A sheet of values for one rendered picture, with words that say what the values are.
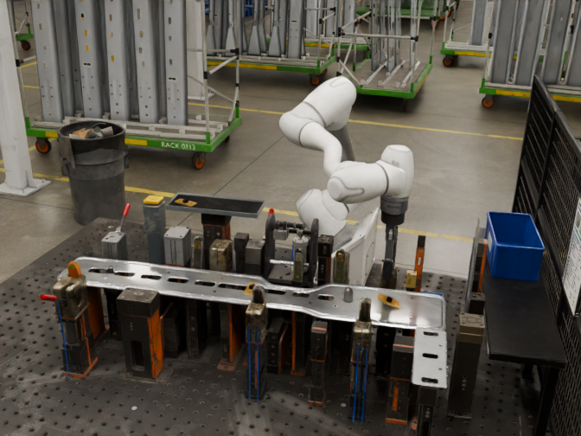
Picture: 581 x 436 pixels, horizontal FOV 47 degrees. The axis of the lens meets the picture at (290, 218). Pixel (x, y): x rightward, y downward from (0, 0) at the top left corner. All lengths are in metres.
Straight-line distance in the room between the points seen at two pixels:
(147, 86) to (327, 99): 4.38
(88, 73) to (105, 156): 2.04
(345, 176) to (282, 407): 0.83
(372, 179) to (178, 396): 1.00
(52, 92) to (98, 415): 4.95
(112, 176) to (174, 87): 1.71
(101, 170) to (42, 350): 2.62
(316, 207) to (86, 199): 2.65
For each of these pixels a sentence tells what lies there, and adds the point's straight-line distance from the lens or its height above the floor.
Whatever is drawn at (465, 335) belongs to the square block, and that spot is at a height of 1.03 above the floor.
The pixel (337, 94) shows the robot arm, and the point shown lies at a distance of 2.54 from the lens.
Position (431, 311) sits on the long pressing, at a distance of 2.32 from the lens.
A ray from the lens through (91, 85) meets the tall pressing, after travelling 7.03.
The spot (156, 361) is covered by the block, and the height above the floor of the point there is 0.78.
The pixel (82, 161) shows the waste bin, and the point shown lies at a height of 0.55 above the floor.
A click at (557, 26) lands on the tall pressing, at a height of 1.00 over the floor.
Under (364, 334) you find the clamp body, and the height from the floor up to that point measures 1.04.
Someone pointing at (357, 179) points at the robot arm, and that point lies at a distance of 1.97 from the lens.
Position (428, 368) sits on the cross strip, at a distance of 2.05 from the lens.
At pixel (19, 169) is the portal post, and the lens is 6.15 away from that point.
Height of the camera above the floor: 2.20
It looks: 24 degrees down
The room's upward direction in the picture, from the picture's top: 1 degrees clockwise
